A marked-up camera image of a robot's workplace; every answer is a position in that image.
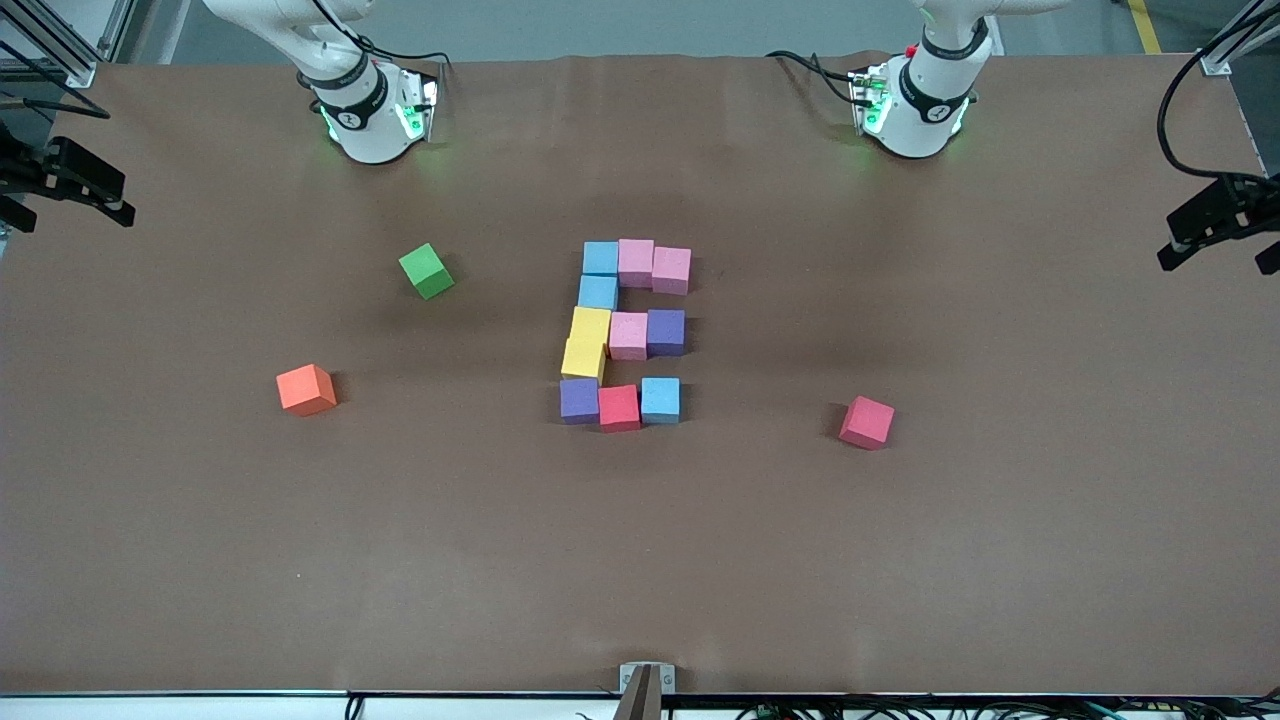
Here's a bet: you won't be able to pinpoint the pink foam cube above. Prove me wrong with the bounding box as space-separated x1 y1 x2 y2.
651 246 693 297
617 238 656 290
608 312 650 363

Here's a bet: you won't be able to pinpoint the purple foam cube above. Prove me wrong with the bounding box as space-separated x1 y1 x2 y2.
646 309 688 359
559 378 601 425

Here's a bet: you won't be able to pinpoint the red foam cube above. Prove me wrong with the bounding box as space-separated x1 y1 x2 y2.
597 385 642 433
838 396 896 451

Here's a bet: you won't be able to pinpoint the arm base box green light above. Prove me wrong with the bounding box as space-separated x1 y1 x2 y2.
848 65 893 136
395 68 441 143

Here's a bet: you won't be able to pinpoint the orange foam cube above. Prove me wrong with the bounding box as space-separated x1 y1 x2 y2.
276 363 338 417

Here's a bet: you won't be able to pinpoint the green foam cube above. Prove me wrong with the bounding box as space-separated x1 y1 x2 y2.
398 242 456 301

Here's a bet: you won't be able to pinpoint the brown paper table cover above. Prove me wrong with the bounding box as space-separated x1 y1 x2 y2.
0 52 1280 696

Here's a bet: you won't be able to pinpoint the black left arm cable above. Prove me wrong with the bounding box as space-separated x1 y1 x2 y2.
1157 15 1280 186

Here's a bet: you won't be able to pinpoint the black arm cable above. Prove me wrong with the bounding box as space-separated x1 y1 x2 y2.
1157 15 1280 186
0 0 456 121

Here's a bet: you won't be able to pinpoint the aluminium frame post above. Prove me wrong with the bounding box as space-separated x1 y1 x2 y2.
1198 0 1280 77
0 0 136 89

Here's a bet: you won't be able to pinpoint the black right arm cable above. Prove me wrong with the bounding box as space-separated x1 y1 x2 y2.
0 0 456 121

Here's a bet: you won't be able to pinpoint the black base cable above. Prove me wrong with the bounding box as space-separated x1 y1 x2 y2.
766 48 863 106

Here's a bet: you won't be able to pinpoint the black cable bundle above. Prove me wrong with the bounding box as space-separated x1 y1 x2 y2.
735 695 1280 720

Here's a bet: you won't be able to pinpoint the grey metal mounting bracket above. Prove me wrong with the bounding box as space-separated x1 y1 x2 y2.
618 662 677 720

